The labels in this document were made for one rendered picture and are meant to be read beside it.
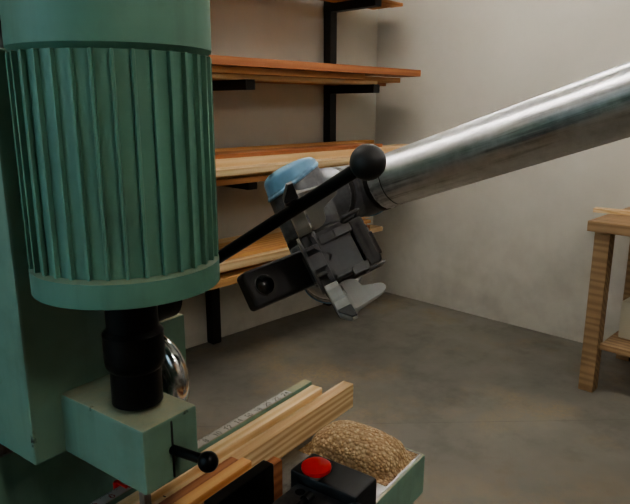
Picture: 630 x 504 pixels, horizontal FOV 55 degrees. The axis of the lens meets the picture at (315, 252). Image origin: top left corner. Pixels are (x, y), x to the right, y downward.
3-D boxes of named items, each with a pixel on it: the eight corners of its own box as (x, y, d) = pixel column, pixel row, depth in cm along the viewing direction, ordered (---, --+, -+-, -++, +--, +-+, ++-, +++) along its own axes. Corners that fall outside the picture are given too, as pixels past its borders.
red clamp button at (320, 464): (319, 484, 59) (319, 474, 58) (295, 473, 60) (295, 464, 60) (337, 469, 61) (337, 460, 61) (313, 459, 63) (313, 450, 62)
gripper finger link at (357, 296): (396, 294, 61) (366, 254, 69) (343, 320, 60) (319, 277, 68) (406, 317, 62) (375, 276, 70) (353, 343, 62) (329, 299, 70)
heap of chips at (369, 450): (385, 486, 77) (386, 460, 76) (298, 450, 85) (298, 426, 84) (418, 454, 84) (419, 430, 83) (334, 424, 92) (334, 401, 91)
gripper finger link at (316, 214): (320, 148, 64) (341, 208, 71) (269, 172, 64) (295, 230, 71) (331, 164, 62) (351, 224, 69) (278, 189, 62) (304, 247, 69)
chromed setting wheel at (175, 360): (180, 435, 78) (175, 344, 75) (119, 408, 85) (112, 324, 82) (197, 426, 80) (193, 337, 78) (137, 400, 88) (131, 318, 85)
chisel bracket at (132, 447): (148, 511, 59) (142, 432, 57) (65, 463, 67) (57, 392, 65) (203, 475, 65) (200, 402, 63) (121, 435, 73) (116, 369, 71)
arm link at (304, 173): (298, 176, 103) (326, 244, 101) (247, 182, 94) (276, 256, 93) (335, 150, 96) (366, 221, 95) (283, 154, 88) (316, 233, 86)
